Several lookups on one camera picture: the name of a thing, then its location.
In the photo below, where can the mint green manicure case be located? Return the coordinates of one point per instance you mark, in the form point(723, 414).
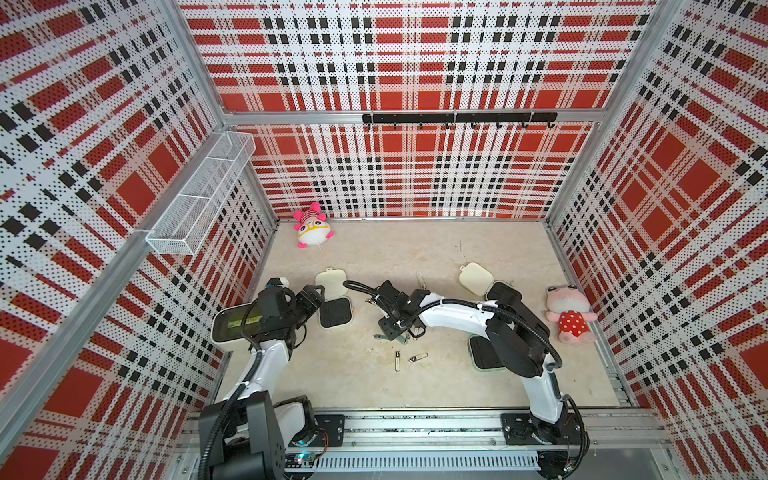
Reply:
point(483, 355)

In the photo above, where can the cream nail clipper far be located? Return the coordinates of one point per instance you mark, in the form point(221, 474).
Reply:
point(421, 281)

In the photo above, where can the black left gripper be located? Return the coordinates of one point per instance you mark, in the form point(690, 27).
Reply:
point(314, 301)

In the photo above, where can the pink frog plush red dress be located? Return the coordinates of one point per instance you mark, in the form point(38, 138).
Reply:
point(569, 309)

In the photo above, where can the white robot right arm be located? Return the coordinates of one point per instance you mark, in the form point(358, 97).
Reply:
point(520, 341)

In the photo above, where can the silver clipper bottom right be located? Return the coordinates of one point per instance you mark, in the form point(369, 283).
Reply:
point(418, 357)

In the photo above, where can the pink white owl plush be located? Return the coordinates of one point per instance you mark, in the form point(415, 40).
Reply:
point(312, 227)

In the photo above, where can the white wire mesh shelf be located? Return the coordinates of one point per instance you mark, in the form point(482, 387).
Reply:
point(187, 221)

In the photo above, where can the white box green screen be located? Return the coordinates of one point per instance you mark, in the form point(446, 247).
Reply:
point(230, 324)

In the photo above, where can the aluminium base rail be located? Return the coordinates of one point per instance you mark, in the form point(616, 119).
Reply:
point(611, 443)

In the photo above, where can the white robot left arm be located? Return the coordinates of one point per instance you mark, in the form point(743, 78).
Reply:
point(245, 435)

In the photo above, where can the black wall hook rail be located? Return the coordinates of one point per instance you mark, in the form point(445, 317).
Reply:
point(523, 118)

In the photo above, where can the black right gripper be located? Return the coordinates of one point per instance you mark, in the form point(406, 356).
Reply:
point(383, 325)

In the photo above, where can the cream manicure case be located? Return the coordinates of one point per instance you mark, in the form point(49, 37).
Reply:
point(481, 283)
point(336, 310)

